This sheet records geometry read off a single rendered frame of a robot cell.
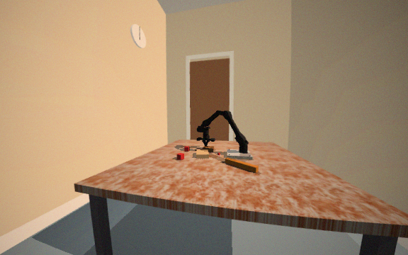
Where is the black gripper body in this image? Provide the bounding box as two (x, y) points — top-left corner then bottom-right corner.
(197, 133), (215, 142)

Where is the orange square block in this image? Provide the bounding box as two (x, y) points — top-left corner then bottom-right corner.
(203, 146), (214, 152)

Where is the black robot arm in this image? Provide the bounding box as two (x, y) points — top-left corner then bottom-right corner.
(197, 110), (249, 154)

